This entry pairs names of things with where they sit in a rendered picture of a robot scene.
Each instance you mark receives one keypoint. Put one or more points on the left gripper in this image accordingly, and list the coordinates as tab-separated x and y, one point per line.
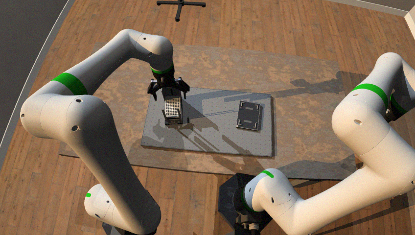
172	82

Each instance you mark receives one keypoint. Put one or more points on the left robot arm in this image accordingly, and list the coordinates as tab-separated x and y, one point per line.
66	110

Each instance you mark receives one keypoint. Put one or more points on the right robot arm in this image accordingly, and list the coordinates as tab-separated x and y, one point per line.
358	121

